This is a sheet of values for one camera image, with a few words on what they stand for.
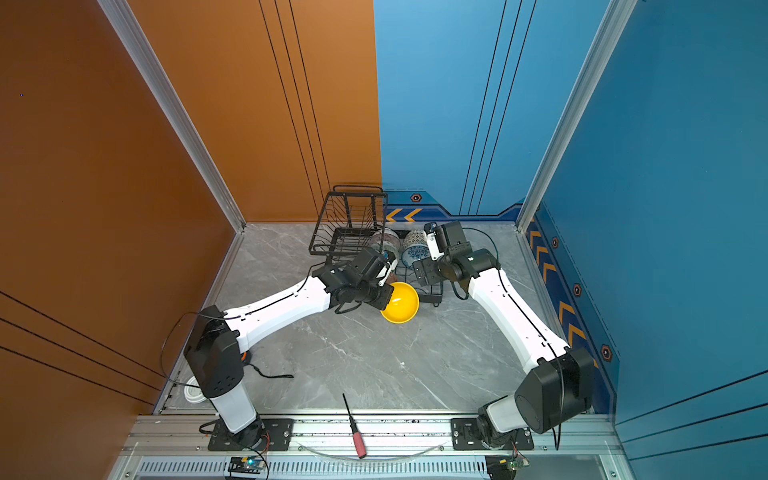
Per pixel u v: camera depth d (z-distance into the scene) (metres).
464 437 0.72
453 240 0.60
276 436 0.74
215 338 0.48
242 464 0.71
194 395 0.74
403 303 0.88
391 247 1.00
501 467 0.70
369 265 0.64
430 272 0.72
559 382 0.39
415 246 1.00
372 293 0.73
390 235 1.02
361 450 0.71
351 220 1.02
